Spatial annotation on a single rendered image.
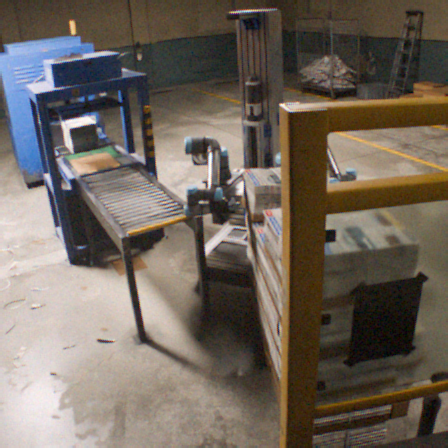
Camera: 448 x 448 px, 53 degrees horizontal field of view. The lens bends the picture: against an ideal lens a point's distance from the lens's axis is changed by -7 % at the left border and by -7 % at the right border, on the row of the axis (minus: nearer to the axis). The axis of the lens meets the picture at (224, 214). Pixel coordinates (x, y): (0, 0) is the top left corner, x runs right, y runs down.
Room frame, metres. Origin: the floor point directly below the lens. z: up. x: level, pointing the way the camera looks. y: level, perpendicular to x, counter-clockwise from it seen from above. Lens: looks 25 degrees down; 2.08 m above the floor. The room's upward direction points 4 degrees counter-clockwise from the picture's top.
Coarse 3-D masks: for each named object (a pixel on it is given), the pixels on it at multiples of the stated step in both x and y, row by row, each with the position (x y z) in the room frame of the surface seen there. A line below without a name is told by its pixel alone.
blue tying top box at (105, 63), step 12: (48, 60) 4.21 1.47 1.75; (72, 60) 3.91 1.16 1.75; (84, 60) 3.94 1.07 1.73; (96, 60) 3.99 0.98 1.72; (108, 60) 4.03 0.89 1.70; (120, 60) 4.08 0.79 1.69; (48, 72) 3.98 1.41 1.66; (60, 72) 3.84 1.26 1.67; (72, 72) 3.89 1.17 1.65; (84, 72) 3.93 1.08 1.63; (96, 72) 3.98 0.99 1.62; (108, 72) 4.03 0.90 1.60; (120, 72) 4.08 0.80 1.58; (60, 84) 3.84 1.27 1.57
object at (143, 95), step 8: (144, 80) 4.06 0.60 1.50; (144, 88) 4.05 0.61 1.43; (144, 96) 4.05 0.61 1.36; (144, 104) 4.05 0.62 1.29; (144, 128) 4.03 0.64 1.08; (144, 136) 4.04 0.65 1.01; (144, 144) 4.06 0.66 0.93; (144, 160) 4.09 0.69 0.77; (152, 160) 4.05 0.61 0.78; (152, 168) 4.05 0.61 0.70; (160, 232) 4.05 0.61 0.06
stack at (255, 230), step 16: (256, 224) 2.53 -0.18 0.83; (256, 240) 2.50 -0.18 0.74; (256, 272) 2.45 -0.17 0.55; (272, 272) 2.05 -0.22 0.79; (272, 288) 2.05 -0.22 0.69; (256, 304) 2.53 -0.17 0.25; (272, 304) 2.04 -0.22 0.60; (256, 320) 2.54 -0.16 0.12; (272, 320) 2.02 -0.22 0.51; (272, 352) 2.03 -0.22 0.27; (272, 368) 2.06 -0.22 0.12; (272, 384) 2.03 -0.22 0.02
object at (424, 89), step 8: (416, 88) 8.55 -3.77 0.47; (424, 88) 8.38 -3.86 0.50; (432, 88) 8.04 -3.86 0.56; (440, 88) 8.03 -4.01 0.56; (400, 96) 8.38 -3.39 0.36; (408, 96) 8.35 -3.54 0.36; (416, 96) 8.34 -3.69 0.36; (424, 96) 7.93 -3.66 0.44; (432, 96) 7.76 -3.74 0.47; (440, 96) 7.61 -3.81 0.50
